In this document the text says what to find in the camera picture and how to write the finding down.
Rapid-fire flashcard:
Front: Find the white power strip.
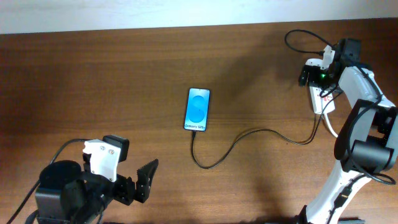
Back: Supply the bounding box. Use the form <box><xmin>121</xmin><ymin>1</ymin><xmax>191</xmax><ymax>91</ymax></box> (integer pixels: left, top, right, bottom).
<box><xmin>305</xmin><ymin>57</ymin><xmax>336</xmax><ymax>115</ymax></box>

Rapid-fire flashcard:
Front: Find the blue Samsung smartphone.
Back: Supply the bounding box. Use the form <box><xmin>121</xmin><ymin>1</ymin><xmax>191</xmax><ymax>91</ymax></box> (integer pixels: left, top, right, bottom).
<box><xmin>183</xmin><ymin>88</ymin><xmax>210</xmax><ymax>132</ymax></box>

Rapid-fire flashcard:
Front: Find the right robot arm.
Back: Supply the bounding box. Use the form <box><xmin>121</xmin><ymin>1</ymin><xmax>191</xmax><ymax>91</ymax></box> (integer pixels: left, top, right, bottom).
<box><xmin>295</xmin><ymin>39</ymin><xmax>397</xmax><ymax>223</ymax></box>

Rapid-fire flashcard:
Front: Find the black USB charging cable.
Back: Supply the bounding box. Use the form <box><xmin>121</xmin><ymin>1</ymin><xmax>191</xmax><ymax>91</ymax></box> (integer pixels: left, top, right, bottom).
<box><xmin>190</xmin><ymin>88</ymin><xmax>345</xmax><ymax>170</ymax></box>

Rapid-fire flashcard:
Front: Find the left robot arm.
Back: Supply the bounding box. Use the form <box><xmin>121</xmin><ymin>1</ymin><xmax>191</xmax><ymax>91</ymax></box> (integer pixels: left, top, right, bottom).
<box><xmin>25</xmin><ymin>159</ymin><xmax>159</xmax><ymax>223</ymax></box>

